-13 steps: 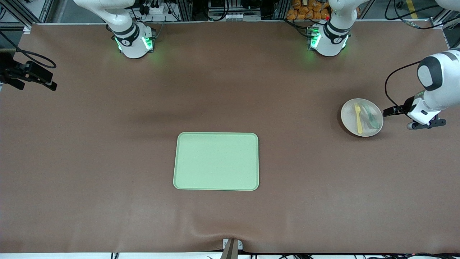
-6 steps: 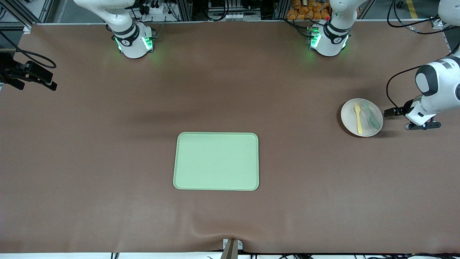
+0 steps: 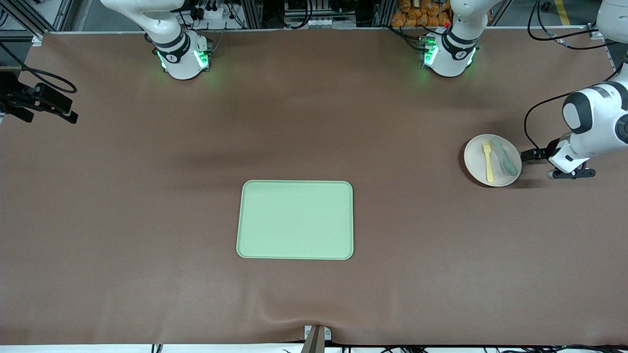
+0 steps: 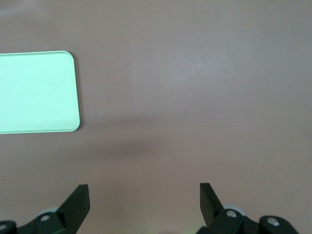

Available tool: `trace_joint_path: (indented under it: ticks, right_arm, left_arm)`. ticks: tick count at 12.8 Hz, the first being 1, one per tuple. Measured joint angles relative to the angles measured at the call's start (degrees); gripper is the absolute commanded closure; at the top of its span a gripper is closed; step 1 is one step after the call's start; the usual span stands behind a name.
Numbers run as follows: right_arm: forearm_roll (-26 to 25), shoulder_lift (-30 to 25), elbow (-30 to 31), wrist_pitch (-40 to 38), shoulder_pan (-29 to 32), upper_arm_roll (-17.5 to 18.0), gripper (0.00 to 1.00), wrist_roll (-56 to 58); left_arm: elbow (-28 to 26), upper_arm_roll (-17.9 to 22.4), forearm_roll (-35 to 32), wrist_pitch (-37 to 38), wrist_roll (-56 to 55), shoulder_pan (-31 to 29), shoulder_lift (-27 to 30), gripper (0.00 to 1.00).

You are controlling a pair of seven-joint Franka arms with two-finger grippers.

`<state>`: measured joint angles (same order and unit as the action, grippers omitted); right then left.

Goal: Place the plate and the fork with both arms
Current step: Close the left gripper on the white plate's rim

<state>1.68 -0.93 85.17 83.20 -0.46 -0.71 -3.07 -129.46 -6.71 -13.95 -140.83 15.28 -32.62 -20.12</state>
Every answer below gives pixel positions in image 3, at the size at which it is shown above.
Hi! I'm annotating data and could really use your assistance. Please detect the pale green plastic spoon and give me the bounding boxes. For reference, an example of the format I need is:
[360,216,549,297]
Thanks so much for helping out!
[491,139,518,177]

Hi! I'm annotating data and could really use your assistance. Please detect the yellow plastic fork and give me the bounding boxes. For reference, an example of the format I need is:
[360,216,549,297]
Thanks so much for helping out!
[482,141,495,183]

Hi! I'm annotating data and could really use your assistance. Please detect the white round plate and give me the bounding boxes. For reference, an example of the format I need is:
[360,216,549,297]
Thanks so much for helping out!
[464,134,523,187]

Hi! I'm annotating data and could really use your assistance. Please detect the orange bread rolls pile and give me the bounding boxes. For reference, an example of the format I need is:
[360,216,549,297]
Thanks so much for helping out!
[391,0,452,28]

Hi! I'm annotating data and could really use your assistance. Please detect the light green rectangular tray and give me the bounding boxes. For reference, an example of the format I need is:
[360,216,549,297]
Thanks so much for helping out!
[236,180,354,260]

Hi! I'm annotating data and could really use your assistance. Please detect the white power strip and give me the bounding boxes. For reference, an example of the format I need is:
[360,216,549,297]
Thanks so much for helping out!
[194,4,231,21]

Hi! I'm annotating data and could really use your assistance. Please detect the brown table mat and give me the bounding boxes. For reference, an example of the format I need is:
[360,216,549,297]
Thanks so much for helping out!
[0,28,628,347]

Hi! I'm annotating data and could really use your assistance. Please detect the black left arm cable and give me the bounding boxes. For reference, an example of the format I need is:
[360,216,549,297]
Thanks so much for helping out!
[524,63,628,153]

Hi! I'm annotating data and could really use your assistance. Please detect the black background cable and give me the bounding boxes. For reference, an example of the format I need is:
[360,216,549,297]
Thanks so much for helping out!
[527,0,619,50]

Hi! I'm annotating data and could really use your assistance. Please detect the grey metal camera mount bracket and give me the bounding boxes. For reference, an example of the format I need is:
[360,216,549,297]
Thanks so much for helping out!
[303,325,333,353]

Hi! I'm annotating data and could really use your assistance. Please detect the black clamp-mounted side camera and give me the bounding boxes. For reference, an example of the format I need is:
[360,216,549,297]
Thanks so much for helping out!
[0,66,79,124]

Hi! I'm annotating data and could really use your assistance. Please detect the aluminium frame profile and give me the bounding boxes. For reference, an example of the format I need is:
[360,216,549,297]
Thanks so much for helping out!
[0,0,74,40]

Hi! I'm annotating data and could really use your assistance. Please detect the black side camera cable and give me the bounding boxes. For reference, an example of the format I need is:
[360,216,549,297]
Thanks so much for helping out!
[0,42,78,94]

